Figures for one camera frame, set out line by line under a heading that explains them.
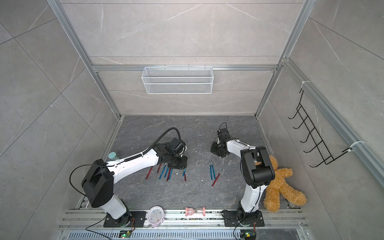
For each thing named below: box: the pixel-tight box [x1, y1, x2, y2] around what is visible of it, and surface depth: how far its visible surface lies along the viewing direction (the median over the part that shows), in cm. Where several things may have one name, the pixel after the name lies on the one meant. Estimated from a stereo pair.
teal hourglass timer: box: [107, 151, 119, 161], surface depth 89 cm
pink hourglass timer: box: [185, 206, 206, 217], surface depth 76 cm
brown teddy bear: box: [255, 155, 307, 213], surface depth 73 cm
